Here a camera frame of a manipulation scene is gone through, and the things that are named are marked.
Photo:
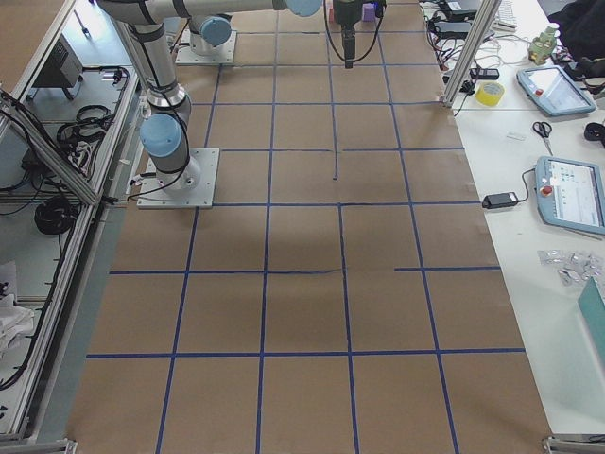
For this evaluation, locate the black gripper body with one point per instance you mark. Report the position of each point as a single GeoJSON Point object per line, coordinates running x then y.
{"type": "Point", "coordinates": [348, 14]}

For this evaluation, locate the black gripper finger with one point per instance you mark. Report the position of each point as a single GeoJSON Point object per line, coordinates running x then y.
{"type": "Point", "coordinates": [348, 48]}

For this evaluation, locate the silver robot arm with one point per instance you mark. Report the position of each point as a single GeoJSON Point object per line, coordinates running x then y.
{"type": "Point", "coordinates": [208, 32]}
{"type": "Point", "coordinates": [145, 23]}

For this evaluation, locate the purple foam block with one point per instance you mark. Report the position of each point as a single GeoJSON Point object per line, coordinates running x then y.
{"type": "Point", "coordinates": [368, 13]}

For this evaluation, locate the black power adapter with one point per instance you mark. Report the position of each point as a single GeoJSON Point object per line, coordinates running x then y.
{"type": "Point", "coordinates": [451, 30]}

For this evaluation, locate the yellow tape roll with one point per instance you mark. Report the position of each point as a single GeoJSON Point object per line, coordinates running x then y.
{"type": "Point", "coordinates": [489, 93]}

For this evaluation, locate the white keyboard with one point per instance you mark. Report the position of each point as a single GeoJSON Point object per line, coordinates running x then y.
{"type": "Point", "coordinates": [504, 18]}

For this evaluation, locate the green white device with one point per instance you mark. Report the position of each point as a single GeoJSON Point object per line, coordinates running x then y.
{"type": "Point", "coordinates": [542, 47]}

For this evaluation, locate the upper teach pendant tablet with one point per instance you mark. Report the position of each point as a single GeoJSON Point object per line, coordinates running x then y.
{"type": "Point", "coordinates": [554, 92]}

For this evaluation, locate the teach pendant tablet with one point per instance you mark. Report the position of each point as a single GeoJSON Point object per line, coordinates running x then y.
{"type": "Point", "coordinates": [570, 194]}
{"type": "Point", "coordinates": [554, 92]}

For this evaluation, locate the small black power brick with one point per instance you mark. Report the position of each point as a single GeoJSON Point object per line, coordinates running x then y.
{"type": "Point", "coordinates": [500, 200]}

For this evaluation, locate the lower teach pendant tablet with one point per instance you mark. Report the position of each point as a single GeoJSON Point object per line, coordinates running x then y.
{"type": "Point", "coordinates": [570, 194]}

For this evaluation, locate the grey electronics box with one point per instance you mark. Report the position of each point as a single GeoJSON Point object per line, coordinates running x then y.
{"type": "Point", "coordinates": [62, 69]}

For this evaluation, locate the clear plastic bags pile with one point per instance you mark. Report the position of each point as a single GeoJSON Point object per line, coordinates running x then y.
{"type": "Point", "coordinates": [573, 267]}

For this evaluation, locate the teal box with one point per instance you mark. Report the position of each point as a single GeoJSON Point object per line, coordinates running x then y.
{"type": "Point", "coordinates": [591, 305]}

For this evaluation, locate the crumpled white cloth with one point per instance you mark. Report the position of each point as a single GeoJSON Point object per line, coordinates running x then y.
{"type": "Point", "coordinates": [16, 321]}

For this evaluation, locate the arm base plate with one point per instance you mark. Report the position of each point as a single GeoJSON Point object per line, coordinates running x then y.
{"type": "Point", "coordinates": [194, 188]}
{"type": "Point", "coordinates": [221, 55]}

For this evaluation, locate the aluminium frame post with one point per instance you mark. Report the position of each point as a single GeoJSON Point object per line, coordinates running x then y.
{"type": "Point", "coordinates": [481, 23]}

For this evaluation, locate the black handled scissors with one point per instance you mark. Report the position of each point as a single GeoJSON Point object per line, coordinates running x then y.
{"type": "Point", "coordinates": [544, 129]}

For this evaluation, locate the aluminium side frame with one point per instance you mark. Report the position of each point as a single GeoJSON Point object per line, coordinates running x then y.
{"type": "Point", "coordinates": [55, 155]}

